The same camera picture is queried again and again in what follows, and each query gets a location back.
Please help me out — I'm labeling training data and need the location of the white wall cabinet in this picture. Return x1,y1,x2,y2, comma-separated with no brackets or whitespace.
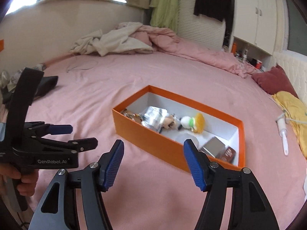
229,0,277,68

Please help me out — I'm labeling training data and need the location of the red soda can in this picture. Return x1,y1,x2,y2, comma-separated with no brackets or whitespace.
256,60,262,70

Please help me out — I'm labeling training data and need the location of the pink duvet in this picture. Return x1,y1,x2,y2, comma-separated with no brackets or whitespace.
115,22,257,78

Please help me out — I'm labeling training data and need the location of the white lint roller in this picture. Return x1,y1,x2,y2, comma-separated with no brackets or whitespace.
276,113,289,156

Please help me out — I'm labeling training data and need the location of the green hanging garment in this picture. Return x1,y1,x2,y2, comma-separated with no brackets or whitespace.
149,0,180,33

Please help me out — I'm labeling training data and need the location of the brown card deck box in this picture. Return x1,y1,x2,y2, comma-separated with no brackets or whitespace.
219,146,236,163

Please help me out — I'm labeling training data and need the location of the black hanging garment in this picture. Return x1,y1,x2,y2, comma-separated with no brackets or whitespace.
193,0,235,22

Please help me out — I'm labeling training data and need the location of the orange cardboard box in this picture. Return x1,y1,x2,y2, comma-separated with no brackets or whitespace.
112,86,246,171

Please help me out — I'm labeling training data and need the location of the beige cloth garment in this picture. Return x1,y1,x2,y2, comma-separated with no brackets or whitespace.
70,22,154,57

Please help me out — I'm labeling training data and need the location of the tan plush keychain toy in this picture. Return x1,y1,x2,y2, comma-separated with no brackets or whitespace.
121,108,144,124

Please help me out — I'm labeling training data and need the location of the person's left hand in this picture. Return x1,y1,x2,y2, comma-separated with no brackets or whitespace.
1,163,39,197

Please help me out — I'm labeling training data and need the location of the yellow pillow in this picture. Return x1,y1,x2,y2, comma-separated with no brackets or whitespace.
272,91,307,158

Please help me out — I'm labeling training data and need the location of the clear plastic bag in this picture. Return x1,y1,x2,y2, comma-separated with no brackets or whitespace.
141,106,168,133

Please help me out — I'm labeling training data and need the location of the yellow green Snoopy figure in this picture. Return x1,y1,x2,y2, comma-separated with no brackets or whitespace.
180,113,205,134

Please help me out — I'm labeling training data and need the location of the dark red pillow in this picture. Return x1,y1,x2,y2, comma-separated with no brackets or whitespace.
252,64,298,98

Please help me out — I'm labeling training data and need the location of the orange bottle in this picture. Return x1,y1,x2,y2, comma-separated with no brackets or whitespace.
231,42,237,54

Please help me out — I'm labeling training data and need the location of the black cloth on bed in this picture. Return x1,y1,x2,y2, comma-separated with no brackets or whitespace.
1,76,58,108

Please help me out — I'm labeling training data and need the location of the white charging cable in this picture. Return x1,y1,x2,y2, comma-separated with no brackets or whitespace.
282,109,307,125

